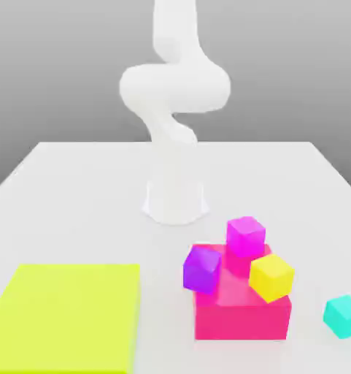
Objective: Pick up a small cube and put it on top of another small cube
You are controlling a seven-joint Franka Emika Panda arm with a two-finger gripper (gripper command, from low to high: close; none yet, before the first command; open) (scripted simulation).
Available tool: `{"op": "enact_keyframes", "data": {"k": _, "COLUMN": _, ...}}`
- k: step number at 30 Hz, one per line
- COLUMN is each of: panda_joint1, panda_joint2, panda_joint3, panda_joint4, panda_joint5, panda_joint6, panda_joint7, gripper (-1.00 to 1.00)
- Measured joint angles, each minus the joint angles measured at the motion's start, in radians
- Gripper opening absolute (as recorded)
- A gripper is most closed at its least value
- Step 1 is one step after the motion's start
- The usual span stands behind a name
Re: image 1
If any small yellow cube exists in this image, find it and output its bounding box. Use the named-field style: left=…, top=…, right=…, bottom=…
left=248, top=253, right=296, bottom=304

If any large pink box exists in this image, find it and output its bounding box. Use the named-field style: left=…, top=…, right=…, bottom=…
left=191, top=243, right=293, bottom=341

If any large yellow-green box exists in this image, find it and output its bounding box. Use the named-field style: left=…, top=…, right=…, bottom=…
left=0, top=263, right=141, bottom=374

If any small purple cube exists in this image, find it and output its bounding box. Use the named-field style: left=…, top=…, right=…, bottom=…
left=182, top=245, right=223, bottom=295

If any small magenta cube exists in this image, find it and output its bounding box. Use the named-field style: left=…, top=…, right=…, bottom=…
left=225, top=215, right=266, bottom=259

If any small turquoise cube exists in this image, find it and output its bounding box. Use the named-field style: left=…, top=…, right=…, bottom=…
left=322, top=294, right=351, bottom=340

